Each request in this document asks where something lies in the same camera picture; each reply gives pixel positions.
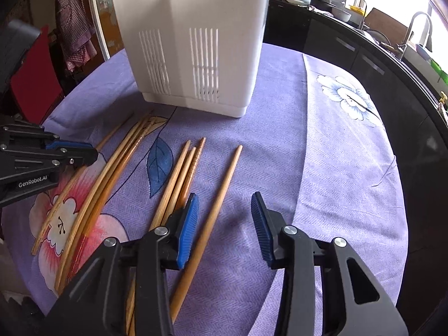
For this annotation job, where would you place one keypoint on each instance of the red wooden chair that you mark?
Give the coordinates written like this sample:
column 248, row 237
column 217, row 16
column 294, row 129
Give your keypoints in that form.
column 31, row 84

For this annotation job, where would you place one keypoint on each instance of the steel kitchen faucet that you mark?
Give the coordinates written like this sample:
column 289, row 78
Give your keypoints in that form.
column 410, row 29

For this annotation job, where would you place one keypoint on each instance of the wooden cutting board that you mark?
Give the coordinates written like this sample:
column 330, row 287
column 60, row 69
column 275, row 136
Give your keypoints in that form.
column 383, row 22

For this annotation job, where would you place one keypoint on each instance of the purple floral tablecloth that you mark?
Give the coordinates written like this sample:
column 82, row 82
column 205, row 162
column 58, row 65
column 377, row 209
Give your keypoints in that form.
column 297, row 147

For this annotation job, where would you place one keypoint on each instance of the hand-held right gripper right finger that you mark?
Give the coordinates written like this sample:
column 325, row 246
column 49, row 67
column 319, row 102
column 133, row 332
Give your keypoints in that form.
column 260, row 232

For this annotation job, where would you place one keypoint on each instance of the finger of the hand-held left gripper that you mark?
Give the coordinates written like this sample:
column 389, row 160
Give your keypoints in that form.
column 24, row 133
column 81, row 156

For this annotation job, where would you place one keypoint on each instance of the green plastic container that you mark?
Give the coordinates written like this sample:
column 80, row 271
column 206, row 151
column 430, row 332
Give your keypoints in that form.
column 439, row 70

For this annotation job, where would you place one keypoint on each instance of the yellow basket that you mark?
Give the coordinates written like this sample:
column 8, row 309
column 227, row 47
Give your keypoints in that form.
column 357, row 8

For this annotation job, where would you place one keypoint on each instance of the white plastic utensil holder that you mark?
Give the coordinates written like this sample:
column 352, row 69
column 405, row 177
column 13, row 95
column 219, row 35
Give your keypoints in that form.
column 210, row 7

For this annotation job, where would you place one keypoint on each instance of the white bowl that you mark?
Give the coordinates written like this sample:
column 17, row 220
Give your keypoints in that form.
column 342, row 14

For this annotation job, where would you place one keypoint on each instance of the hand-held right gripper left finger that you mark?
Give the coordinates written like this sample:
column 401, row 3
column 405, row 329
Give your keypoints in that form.
column 187, row 232

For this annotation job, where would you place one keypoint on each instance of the sliding glass door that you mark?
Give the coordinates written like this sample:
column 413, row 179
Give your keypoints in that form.
column 98, row 17

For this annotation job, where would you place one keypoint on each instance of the checked hanging apron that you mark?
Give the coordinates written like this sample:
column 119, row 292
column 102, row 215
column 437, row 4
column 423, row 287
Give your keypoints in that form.
column 75, row 31

